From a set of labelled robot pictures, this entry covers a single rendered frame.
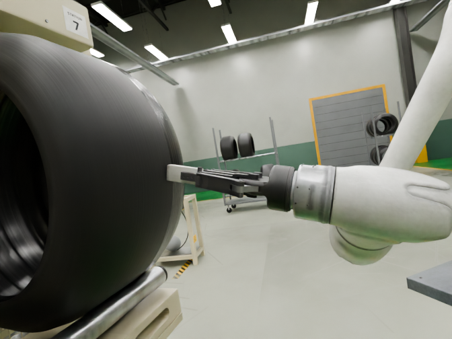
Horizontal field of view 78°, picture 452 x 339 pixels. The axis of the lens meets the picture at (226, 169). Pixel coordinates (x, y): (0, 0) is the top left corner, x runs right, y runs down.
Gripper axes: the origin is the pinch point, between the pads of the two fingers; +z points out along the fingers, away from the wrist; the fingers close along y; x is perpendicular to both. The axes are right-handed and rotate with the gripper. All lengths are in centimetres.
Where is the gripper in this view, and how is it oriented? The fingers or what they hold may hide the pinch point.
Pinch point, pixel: (184, 174)
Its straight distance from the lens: 52.7
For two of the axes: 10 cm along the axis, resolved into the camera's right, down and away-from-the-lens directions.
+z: -9.3, -1.2, 3.4
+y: -3.5, 0.9, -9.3
